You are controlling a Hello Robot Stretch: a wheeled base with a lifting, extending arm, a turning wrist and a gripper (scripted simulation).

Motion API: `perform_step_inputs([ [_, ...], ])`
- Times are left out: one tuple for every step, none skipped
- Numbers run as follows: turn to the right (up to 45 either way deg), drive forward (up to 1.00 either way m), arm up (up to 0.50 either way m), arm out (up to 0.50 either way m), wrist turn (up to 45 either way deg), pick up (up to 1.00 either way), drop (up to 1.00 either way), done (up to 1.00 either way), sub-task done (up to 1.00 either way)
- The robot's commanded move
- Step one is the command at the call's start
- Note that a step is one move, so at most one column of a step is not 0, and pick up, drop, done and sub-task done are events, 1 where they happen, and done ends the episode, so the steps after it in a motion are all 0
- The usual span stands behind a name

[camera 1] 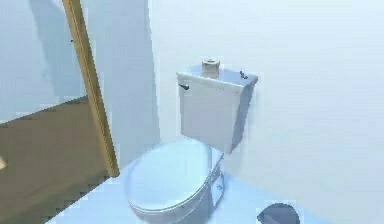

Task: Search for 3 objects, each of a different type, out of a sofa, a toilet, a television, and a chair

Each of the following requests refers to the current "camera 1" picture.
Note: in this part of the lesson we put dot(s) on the white toilet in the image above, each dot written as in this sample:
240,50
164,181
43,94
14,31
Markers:
203,113

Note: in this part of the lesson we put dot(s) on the beige toilet paper roll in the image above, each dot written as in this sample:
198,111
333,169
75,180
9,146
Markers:
210,68

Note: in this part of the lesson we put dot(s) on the small black object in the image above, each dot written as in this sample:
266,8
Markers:
243,75

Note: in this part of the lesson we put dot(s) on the dark grey round bin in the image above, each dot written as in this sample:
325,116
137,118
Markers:
278,215

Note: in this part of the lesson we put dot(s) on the tan wooden door frame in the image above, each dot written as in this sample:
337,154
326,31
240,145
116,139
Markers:
91,86

